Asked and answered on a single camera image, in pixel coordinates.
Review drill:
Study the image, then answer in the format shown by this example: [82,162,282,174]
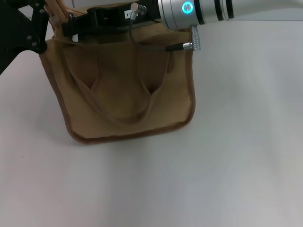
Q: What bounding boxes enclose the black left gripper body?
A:
[0,6,33,74]

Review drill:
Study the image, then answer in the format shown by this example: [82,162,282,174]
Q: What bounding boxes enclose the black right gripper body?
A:
[86,3,162,31]

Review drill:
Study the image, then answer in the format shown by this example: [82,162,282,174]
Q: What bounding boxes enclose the khaki canvas food bag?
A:
[39,0,196,144]

